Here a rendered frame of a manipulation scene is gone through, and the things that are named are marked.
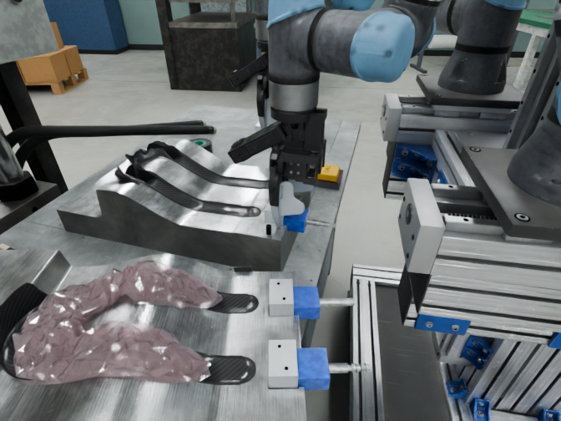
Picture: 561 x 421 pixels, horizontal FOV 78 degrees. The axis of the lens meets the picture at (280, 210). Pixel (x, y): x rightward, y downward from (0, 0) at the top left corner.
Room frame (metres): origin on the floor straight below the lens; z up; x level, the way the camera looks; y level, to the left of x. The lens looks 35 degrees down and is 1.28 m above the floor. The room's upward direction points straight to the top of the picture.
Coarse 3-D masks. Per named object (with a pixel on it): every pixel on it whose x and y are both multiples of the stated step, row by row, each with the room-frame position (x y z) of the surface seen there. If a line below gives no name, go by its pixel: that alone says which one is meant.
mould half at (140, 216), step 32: (128, 160) 0.83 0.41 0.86; (160, 160) 0.69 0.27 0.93; (224, 160) 0.77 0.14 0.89; (96, 192) 0.57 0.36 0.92; (128, 192) 0.56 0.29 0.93; (192, 192) 0.62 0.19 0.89; (224, 192) 0.63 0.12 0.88; (256, 192) 0.63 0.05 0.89; (64, 224) 0.60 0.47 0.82; (96, 224) 0.58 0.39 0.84; (128, 224) 0.55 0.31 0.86; (160, 224) 0.53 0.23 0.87; (192, 224) 0.52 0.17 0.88; (224, 224) 0.52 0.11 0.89; (256, 224) 0.51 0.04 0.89; (192, 256) 0.52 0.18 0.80; (224, 256) 0.50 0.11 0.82; (256, 256) 0.48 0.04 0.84; (288, 256) 0.52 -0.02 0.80
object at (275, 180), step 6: (276, 162) 0.51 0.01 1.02; (270, 168) 0.49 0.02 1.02; (276, 168) 0.50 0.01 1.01; (270, 174) 0.49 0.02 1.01; (276, 174) 0.49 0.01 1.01; (270, 180) 0.49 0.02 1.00; (276, 180) 0.49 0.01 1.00; (270, 186) 0.49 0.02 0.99; (276, 186) 0.48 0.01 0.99; (270, 192) 0.49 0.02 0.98; (276, 192) 0.49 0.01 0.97; (270, 198) 0.49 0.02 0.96; (276, 198) 0.49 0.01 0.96; (270, 204) 0.49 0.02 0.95; (276, 204) 0.49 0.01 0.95
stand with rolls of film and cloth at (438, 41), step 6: (528, 0) 5.85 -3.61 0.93; (516, 30) 5.84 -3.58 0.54; (438, 36) 5.70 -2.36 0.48; (444, 36) 5.71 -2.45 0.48; (450, 36) 5.71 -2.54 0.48; (456, 36) 5.72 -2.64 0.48; (516, 36) 5.85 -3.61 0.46; (432, 42) 5.65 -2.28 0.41; (438, 42) 5.65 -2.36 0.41; (444, 42) 5.66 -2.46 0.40; (450, 42) 5.67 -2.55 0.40; (510, 48) 5.84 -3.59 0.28; (420, 54) 5.70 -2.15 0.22; (510, 54) 5.85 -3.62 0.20; (420, 60) 5.70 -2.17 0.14; (414, 66) 5.80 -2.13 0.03; (420, 66) 5.70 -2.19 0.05; (426, 72) 5.48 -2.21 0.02
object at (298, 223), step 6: (306, 210) 0.53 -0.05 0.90; (270, 216) 0.51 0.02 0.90; (282, 216) 0.51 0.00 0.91; (288, 216) 0.52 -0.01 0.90; (294, 216) 0.52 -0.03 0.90; (300, 216) 0.52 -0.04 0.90; (306, 216) 0.52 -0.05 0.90; (270, 222) 0.52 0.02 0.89; (282, 222) 0.51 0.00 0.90; (288, 222) 0.51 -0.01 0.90; (294, 222) 0.51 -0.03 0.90; (300, 222) 0.50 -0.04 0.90; (306, 222) 0.52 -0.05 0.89; (312, 222) 0.51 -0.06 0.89; (318, 222) 0.51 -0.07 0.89; (324, 222) 0.51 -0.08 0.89; (330, 222) 0.51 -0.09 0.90; (288, 228) 0.51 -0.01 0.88; (294, 228) 0.51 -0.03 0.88; (300, 228) 0.50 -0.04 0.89
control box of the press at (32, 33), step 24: (0, 0) 1.05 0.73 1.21; (24, 0) 1.12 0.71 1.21; (0, 24) 1.03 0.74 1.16; (24, 24) 1.10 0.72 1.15; (48, 24) 1.17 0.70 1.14; (0, 48) 1.00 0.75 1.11; (24, 48) 1.07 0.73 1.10; (48, 48) 1.14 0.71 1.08; (0, 72) 1.02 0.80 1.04; (0, 96) 1.04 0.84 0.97; (24, 96) 1.06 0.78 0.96; (24, 120) 1.03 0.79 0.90; (48, 144) 1.08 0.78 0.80; (48, 168) 1.04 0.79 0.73
